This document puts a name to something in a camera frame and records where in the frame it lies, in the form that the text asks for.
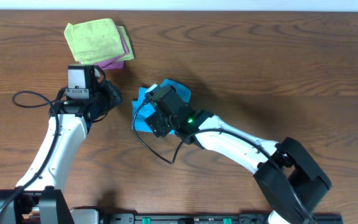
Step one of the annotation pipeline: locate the green folded cloth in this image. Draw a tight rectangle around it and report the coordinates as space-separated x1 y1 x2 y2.
64 19 124 63
81 26 135 67

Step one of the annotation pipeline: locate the top green folded cloth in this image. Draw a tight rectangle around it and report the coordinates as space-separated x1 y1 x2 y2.
64 19 124 63

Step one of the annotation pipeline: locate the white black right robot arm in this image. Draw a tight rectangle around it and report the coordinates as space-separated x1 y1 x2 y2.
144 85 332 223

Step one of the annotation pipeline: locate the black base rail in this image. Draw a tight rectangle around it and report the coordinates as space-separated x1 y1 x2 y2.
70 206 344 224

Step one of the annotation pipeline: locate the lower green folded cloth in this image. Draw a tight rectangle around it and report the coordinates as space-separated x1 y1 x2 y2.
81 26 135 67

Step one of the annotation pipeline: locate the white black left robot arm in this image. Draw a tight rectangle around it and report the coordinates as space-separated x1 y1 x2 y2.
0 64 123 223

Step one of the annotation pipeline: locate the bottom purple folded cloth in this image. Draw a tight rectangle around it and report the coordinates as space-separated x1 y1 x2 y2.
96 61 124 70

